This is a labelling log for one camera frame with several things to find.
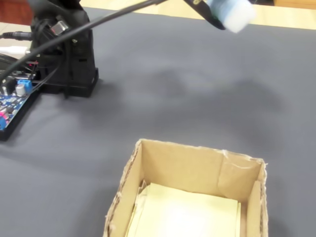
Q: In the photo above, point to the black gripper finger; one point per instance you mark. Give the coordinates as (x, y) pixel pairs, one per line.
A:
(208, 17)

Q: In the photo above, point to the black power plug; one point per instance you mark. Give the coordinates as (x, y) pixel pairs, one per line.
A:
(17, 35)

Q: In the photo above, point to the blue controller circuit board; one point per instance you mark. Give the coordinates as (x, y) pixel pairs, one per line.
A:
(14, 101)

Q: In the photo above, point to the light blue foam block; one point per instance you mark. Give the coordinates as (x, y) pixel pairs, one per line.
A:
(237, 14)

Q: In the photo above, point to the brown cardboard box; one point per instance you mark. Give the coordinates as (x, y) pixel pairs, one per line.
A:
(187, 170)

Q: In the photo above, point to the dark grey table mat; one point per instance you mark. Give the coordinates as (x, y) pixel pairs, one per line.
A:
(222, 98)

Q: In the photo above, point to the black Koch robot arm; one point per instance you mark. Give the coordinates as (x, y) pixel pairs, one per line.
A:
(79, 56)

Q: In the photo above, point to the pale yellow paper sheet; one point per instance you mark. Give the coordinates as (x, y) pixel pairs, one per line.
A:
(185, 212)

